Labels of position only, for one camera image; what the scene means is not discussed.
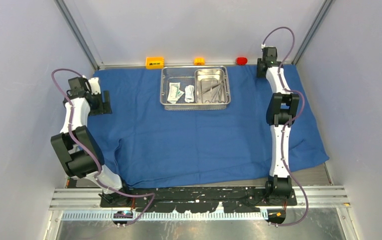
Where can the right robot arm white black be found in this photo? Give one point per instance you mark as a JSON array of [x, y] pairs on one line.
[[281, 111]]

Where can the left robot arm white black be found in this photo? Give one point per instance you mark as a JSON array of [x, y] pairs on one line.
[[75, 147]]

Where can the blue surgical wrap cloth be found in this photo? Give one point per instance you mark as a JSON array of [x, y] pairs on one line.
[[150, 147]]

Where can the aluminium frame rail right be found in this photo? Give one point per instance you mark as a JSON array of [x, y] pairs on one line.
[[319, 18]]

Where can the red toy block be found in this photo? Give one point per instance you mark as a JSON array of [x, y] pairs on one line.
[[241, 61]]

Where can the wire mesh steel tray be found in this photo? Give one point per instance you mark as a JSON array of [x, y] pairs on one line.
[[185, 75]]

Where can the aluminium frame post left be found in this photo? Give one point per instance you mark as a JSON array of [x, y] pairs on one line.
[[69, 19]]

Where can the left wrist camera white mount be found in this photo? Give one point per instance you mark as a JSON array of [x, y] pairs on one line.
[[92, 85]]

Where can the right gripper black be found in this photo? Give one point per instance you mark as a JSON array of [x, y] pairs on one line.
[[260, 74]]

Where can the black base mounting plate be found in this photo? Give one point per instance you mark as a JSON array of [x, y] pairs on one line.
[[194, 199]]

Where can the white gauze roll packet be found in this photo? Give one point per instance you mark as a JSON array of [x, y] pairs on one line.
[[189, 94]]

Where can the small steel instrument pan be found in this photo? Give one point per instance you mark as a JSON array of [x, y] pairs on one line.
[[205, 78]]

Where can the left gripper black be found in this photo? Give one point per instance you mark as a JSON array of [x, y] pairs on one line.
[[104, 108]]

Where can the green white sterile packet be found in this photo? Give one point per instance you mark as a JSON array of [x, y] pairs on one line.
[[174, 93]]

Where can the aluminium front rail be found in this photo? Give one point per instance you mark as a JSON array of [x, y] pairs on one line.
[[84, 204]]

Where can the yellow toy block large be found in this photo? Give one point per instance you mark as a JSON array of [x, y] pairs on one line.
[[154, 63]]

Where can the small orange toy block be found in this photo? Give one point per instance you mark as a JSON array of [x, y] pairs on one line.
[[199, 61]]

